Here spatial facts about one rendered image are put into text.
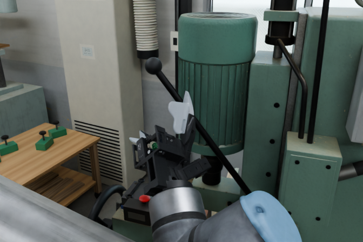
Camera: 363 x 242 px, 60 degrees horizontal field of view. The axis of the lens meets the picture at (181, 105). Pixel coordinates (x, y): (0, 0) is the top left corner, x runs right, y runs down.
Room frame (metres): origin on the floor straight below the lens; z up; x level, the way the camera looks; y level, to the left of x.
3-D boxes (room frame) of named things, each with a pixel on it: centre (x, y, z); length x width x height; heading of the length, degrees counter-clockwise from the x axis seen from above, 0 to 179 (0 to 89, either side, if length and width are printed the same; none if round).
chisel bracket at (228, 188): (0.71, -0.10, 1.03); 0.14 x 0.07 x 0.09; 72
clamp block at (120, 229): (0.75, 0.11, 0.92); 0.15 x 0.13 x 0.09; 162
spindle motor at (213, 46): (0.71, -0.08, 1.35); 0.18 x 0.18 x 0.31
